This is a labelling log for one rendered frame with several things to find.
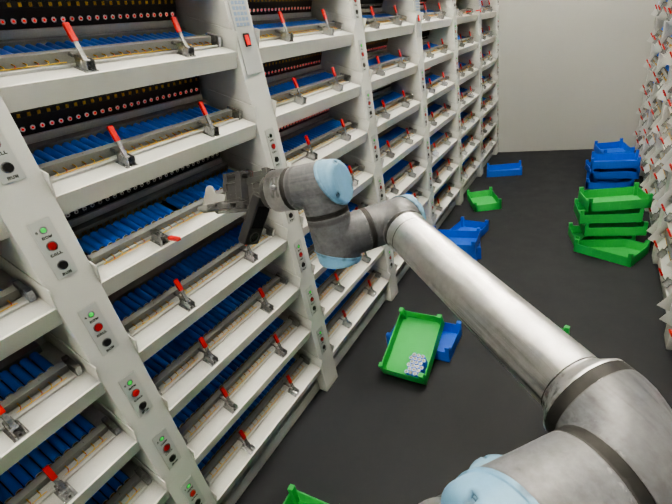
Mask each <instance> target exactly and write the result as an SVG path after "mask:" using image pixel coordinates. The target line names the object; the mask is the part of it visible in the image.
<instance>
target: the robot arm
mask: <svg viewBox="0 0 672 504"><path fill-rule="evenodd" d="M246 173H247V174H246ZM352 184H353V181H352V178H351V175H350V172H349V170H348V169H347V167H346V166H345V164H344V163H342V162H341V161H340V160H338V159H326V160H324V159H319V160H317V161H315V162H310V163H305V164H301V165H296V166H291V167H285V168H280V169H271V168H268V167H264V168H261V170H260V171H256V172H253V171H252V172H250V170H243V171H235V172H231V173H226V174H223V192H225V195H224V194H217V193H216V191H215V189H214V188H213V186H207V187H206V189H205V196H204V203H203V205H202V206H199V207H198V210H199V211H201V212H203V213H209V212H215V213H217V214H224V213H237V212H247V213H246V216H245V219H244V222H243V225H242V228H241V231H240V234H239V237H238V241H239V242H241V243H242V244H243V245H250V244H258V242H259V240H260V237H261V234H262V231H263V228H264V225H265V222H266V219H267V216H268V213H269V210H270V209H272V210H274V211H276V212H286V211H294V210H302V209H303V210H304V214H305V217H306V220H307V224H308V227H309V231H310V234H311V238H312V241H313V244H314V248H315V250H314V251H315V253H316V254H317V257H318V260H319V263H320V264H321V265H322V266H323V267H325V268H328V269H342V268H347V267H351V266H353V265H354V264H357V263H359V262H360V260H361V258H362V255H361V253H363V252H366V251H369V250H372V249H374V248H377V247H380V246H383V245H386V244H387V245H388V246H389V247H390V248H391V249H392V250H394V251H395V252H396V253H397V254H398V255H399V256H400V257H401V258H402V259H403V260H404V261H405V262H406V263H407V264H408V265H409V266H410V267H411V268H412V270H413V271H414V272H415V273H416V274H417V275H418V276H419V277H420V278H421V279H422V280H423V281H424V282H425V283H426V284H427V285H428V286H429V287H430V289H431V290H432V291H433V292H434V293H435V294H436V295H437V296H438V297H439V298H440V299H441V300H442V301H443V302H444V303H445V304H446V305H447V306H448V308H449V309H450V310H451V311H452V312H453V313H454V314H455V315H456V316H457V317H458V318H459V319H460V320H461V321H462V322H463V323H464V324H465V325H466V327H467V328H468V329H469V330H470V331H471V332H472V333H473V334H474V335H475V336H476V337H477V338H478V339H479V340H480V341H481V342H482V343H483V344H484V346H485V347H486V348H487V349H488V350H489V351H490V352H491V353H492V354H493V355H494V356H495V357H496V358H497V359H498V360H499V361H500V362H501V363H502V365H503V366H504V367H505V368H506V369H507V370H508V371H509V372H510V373H511V374H512V375H513V376H514V377H515V378H516V379H517V380H518V381H519V382H520V384H521V385H522V386H523V387H524V388H525V389H526V390H527V391H528V392H529V393H530V394H531V395H532V396H533V397H534V398H535V399H536V400H537V401H538V403H539V404H540V405H541V406H542V407H543V409H544V410H543V425H544V427H545V429H546V430H547V431H548V432H549V433H548V434H545V435H543V436H541V437H539V438H537V439H535V440H533V441H531V442H529V443H527V444H525V445H523V446H521V447H519V448H517V449H515V450H513V451H511V452H508V453H506V454H504V455H498V454H491V455H486V456H485V457H480V458H478V459H477V460H475V461H474V462H473V463H472V465H471V466H470V468H469V469H468V470H466V471H464V472H462V473H461V474H460V475H459V476H458V477H457V478H456V479H455V480H453V481H451V482H450V483H449V484H448V485H447V486H446V487H445V488H444V490H443V493H442V494H440V495H438V496H436V497H433V498H429V499H426V500H424V501H422V502H421V503H419V504H672V409H671V407H670V406H669V405H668V403H667V402H666V400H665V399H664V398H663V396H662V395H661V394H660V392H659V391H658V390H657V388H655V387H654V386H653V385H652V384H651V383H650V382H649V381H648V380H647V379H646V378H645V377H644V376H643V375H641V374H640V373H639V372H638V371H636V370H635V369H634V368H632V367H631V366H630V365H628V364H627V363H626V362H624V361H623V360H621V359H617V358H613V359H599V358H597V357H596V356H595V355H593V354H592V353H591V352H590V351H588V350H587V349H586V348H585V347H583V346H582V345H581V344H580V343H578V342H577V341H576V340H575V339H573V338H572V337H571V336H570V335H568V334H567V333H566V332H565V331H563V330H562V329H561V328H560V327H558V326H557V325H556V324H555V323H553V322H552V321H551V320H550V319H548V318H547V317H546V316H545V315H543V314H542V313H541V312H540V311H538V310H537V309H536V308H535V307H533V306H532V305H531V304H530V303H528V302H527V301H526V300H525V299H523V298H522V297H521V296H520V295H518V294H517V293H516V292H515V291H513V290H512V289H511V288H510V287H508V286H507V285H506V284H505V283H503V282H502V281H501V280H500V279H498V278H497V277H496V276H495V275H493V274H492V273H491V272H490V271H488V270H487V269H486V268H485V267H483V266H482V265H481V264H480V263H478V262H477V261H476V260H475V259H473V258H472V257H471V256H470V255H468V254H467V253H466V252H465V251H463V250H462V249H461V248H460V247H458V246H457V245H456V244H455V243H453V242H452V241H451V240H450V239H448V238H447V237H446V236H445V235H443V234H442V233H441V232H440V231H438V230H437V229H436V228H435V227H433V226H432V225H431V224H430V223H428V222H427V221H426V214H425V211H424V209H423V207H422V205H421V203H419V201H418V199H417V198H415V197H414V196H412V195H409V194H405V195H398V196H394V197H393V198H391V199H388V200H385V201H382V202H379V203H376V204H373V205H370V206H367V207H364V208H361V209H357V210H354V211H351V212H350V211H349V207H348V203H349V202H350V200H351V199H352V196H353V185H352ZM217 202H218V203H217Z"/></svg>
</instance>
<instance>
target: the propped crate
mask: <svg viewBox="0 0 672 504"><path fill-rule="evenodd" d="M399 312H400V314H399V316H398V319H397V322H396V325H395V327H394V330H393V333H392V336H391V338H390V341H389V344H388V346H387V349H386V352H385V355H384V357H383V360H382V362H379V365H378V366H379V368H380V369H381V370H382V372H383V373H384V374H388V375H391V376H395V377H398V378H402V379H406V380H409V381H413V382H416V383H420V384H423V385H427V382H428V379H429V375H430V372H431V369H432V365H433V362H434V359H435V355H436V352H437V349H438V345H439V342H440V338H441V335H442V332H443V328H444V325H445V322H444V319H443V317H442V315H441V314H437V316H433V315H427V314H422V313H416V312H411V311H406V310H405V309H404V308H403V307H400V308H399ZM413 353H416V354H420V355H425V358H426V360H427V362H428V364H427V368H425V369H426V370H425V374H424V373H420V372H419V375H418V377H419V378H417V377H413V376H410V375H406V374H405V372H404V371H405V370H406V369H407V370H408V366H407V363H408V362H410V359H409V356H411V355H412V354H413Z"/></svg>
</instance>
